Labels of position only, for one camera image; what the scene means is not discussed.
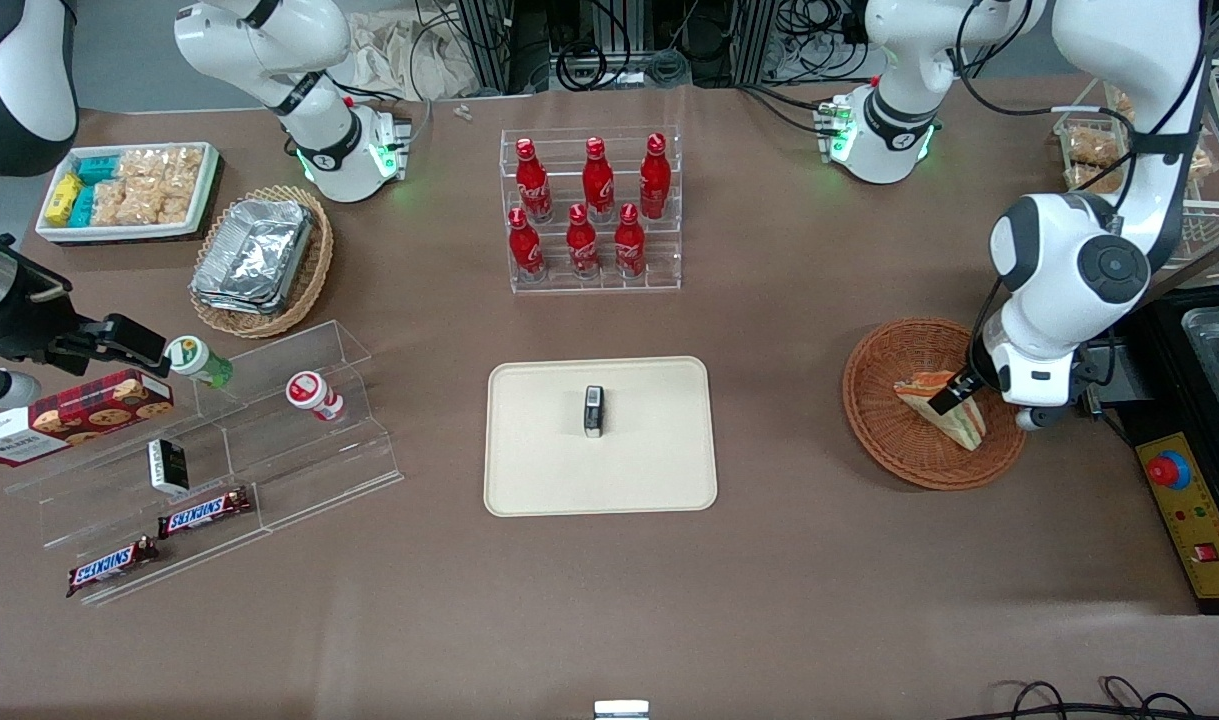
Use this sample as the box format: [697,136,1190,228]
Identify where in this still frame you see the triangle sandwich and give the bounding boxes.
[893,370,988,452]

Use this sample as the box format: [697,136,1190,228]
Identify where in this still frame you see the clear acrylic bottle rack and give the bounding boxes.
[499,125,683,295]

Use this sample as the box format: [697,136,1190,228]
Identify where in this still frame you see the red capped small bottle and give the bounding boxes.
[286,371,345,422]

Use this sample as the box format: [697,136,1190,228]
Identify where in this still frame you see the yellow snack packet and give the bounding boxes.
[46,173,83,227]

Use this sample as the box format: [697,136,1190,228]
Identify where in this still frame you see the stacked aluminium foil trays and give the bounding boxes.
[191,198,315,316]

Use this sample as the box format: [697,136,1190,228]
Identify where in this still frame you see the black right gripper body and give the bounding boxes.
[0,222,102,363]

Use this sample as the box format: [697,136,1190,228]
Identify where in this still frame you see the green capped small bottle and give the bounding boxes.
[166,335,235,389]

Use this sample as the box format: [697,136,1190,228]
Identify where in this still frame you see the brown snickers bar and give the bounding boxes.
[157,486,253,539]
[66,537,160,598]

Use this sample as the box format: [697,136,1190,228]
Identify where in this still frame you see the crumpled beige cloth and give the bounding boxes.
[344,12,480,101]

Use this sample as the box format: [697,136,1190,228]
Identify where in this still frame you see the red cola bottle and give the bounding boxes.
[508,207,546,283]
[639,133,672,221]
[566,203,600,279]
[614,203,647,279]
[581,137,615,223]
[515,138,554,223]

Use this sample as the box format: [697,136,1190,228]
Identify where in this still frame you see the aluminium frame with cables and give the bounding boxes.
[454,0,867,97]

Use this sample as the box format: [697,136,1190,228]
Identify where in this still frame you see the small black white box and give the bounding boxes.
[147,438,190,496]

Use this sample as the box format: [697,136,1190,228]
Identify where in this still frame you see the red tartan cookie box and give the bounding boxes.
[0,368,175,467]

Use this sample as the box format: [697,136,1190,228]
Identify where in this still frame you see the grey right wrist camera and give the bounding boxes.
[0,368,43,409]

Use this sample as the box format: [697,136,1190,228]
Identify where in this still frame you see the round brown wicker basket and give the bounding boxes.
[842,317,1028,491]

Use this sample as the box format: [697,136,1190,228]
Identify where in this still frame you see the oval tan wicker basket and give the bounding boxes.
[189,185,335,339]

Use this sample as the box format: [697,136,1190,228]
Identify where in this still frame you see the white rectangular snack tray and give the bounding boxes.
[36,142,220,245]

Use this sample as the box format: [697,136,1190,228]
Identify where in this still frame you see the black floor cables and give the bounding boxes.
[979,677,1202,720]

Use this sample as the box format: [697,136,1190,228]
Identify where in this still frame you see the clear acrylic step display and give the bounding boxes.
[4,320,405,608]

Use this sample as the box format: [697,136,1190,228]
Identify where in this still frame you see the fried snack bag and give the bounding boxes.
[1061,92,1132,196]

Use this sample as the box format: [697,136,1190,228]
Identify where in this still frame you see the beige plastic tray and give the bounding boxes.
[483,356,719,518]

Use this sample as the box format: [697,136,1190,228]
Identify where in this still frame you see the yellow emergency stop box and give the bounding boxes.
[1134,432,1219,601]

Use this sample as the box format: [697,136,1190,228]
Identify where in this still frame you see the wire basket of snacks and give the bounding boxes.
[1052,85,1219,296]

